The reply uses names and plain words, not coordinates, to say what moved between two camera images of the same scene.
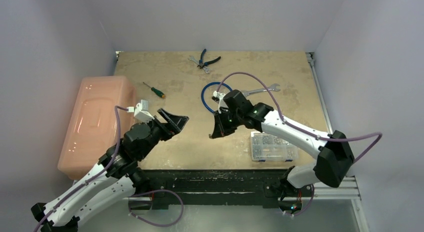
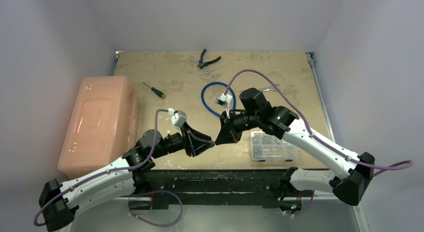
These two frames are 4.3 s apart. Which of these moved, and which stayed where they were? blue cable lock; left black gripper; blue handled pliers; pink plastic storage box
Moved: left black gripper
Stayed: blue handled pliers; pink plastic storage box; blue cable lock
